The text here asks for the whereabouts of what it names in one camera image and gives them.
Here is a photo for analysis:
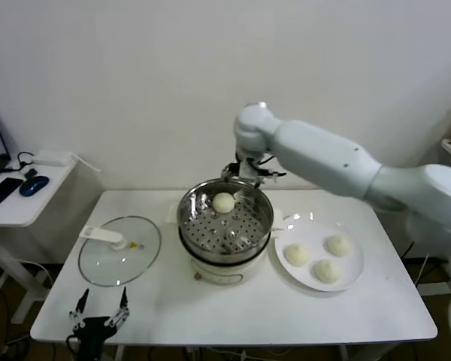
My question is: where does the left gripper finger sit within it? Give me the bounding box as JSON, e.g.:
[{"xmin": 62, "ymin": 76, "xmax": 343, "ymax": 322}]
[
  {"xmin": 110, "ymin": 286, "xmax": 132, "ymax": 328},
  {"xmin": 69, "ymin": 287, "xmax": 90, "ymax": 331}
]

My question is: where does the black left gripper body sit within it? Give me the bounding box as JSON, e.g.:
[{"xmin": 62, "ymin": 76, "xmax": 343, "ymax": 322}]
[{"xmin": 74, "ymin": 317, "xmax": 116, "ymax": 361}]

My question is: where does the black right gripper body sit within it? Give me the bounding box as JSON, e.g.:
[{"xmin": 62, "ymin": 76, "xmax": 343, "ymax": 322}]
[{"xmin": 237, "ymin": 152, "xmax": 286, "ymax": 177}]

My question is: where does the white steamed baozi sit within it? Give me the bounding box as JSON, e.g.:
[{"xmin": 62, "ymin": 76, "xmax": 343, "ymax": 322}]
[
  {"xmin": 325, "ymin": 233, "xmax": 352, "ymax": 258},
  {"xmin": 212, "ymin": 192, "xmax": 236, "ymax": 214},
  {"xmin": 284, "ymin": 243, "xmax": 310, "ymax": 268},
  {"xmin": 313, "ymin": 259, "xmax": 341, "ymax": 284}
]

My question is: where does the stainless steel steamer basket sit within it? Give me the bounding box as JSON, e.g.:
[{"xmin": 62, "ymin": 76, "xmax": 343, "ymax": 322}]
[{"xmin": 167, "ymin": 179, "xmax": 286, "ymax": 256}]

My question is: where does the white electric cooker pot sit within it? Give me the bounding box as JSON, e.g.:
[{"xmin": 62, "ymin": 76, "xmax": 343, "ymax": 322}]
[{"xmin": 178, "ymin": 225, "xmax": 271, "ymax": 286}]

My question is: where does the white side table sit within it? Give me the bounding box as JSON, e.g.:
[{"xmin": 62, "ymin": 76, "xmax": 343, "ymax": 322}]
[{"xmin": 0, "ymin": 157, "xmax": 78, "ymax": 324}]

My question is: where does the white round plate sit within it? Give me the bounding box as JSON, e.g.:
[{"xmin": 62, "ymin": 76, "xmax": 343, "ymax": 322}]
[{"xmin": 273, "ymin": 213, "xmax": 365, "ymax": 293}]

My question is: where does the blue computer mouse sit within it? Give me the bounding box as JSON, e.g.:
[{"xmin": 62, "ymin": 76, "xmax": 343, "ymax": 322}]
[{"xmin": 19, "ymin": 175, "xmax": 50, "ymax": 197}]

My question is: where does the black smartphone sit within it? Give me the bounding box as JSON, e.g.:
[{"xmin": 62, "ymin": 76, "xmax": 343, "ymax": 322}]
[{"xmin": 0, "ymin": 177, "xmax": 25, "ymax": 216}]

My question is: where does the white power adapter box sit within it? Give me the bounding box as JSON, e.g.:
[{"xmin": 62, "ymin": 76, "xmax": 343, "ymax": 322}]
[{"xmin": 32, "ymin": 150, "xmax": 74, "ymax": 167}]

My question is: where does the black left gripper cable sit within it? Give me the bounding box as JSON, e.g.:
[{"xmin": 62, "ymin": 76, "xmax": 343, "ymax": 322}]
[{"xmin": 66, "ymin": 334, "xmax": 80, "ymax": 360}]

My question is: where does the white floor cable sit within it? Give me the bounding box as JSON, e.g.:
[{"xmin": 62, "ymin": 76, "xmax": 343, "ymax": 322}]
[{"xmin": 20, "ymin": 259, "xmax": 56, "ymax": 290}]

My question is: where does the black usb cable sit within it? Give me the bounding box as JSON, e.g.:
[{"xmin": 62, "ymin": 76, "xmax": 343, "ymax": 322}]
[{"xmin": 0, "ymin": 152, "xmax": 38, "ymax": 181}]

